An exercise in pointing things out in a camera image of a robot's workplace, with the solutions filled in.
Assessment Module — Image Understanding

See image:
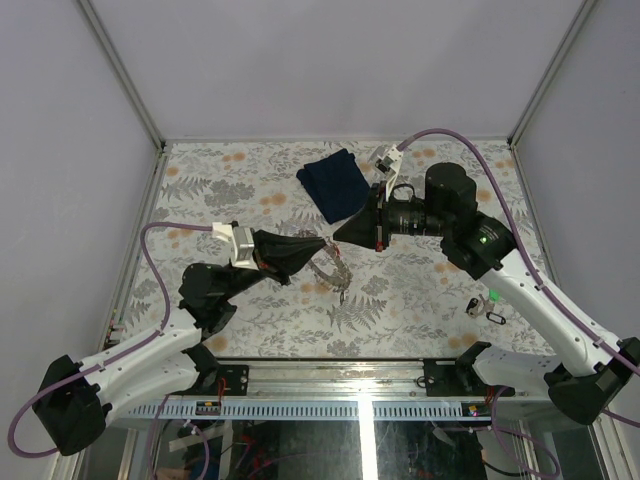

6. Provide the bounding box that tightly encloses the dark blue folded cloth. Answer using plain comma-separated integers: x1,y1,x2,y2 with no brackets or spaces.
296,149,369,224

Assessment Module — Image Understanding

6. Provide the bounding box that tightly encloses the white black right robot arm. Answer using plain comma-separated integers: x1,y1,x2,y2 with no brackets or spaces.
333,163,639,425

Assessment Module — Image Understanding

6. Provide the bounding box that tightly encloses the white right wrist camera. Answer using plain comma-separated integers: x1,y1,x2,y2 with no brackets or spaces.
371,144,403,200

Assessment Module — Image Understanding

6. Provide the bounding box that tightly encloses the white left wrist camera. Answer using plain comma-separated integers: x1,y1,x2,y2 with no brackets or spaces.
212,222,258,270

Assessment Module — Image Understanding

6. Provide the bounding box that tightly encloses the aluminium mounting rail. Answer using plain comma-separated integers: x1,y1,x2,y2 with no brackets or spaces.
124,357,614,401

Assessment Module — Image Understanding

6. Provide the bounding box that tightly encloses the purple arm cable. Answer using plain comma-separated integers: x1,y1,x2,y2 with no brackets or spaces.
8,221,216,459
399,128,640,474

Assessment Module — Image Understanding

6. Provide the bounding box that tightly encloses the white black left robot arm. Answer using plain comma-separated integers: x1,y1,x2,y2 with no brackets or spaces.
32,222,326,456

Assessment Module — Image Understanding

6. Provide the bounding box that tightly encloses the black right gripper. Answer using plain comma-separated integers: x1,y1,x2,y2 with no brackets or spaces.
334,180,451,252

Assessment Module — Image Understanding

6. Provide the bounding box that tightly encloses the silver key black tag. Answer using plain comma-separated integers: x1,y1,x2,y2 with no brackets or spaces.
465,295,494,318

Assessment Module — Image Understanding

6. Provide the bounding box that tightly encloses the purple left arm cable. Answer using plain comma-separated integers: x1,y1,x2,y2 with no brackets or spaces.
8,221,216,459

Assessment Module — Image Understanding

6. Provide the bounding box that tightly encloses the steel disc with keyrings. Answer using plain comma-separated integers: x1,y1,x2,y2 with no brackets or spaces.
307,237,353,305

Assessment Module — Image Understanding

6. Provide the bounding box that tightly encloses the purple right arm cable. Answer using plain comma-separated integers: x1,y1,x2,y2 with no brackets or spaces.
399,128,640,474

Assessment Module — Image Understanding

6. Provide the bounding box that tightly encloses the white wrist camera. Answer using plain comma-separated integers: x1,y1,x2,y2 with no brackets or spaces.
371,144,403,200
212,222,258,270

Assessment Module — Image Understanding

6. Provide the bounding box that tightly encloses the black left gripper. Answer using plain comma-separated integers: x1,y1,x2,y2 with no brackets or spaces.
221,230,327,304

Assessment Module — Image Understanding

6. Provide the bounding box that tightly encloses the white slotted cable duct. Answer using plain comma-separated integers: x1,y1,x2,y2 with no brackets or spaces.
127,400,464,421

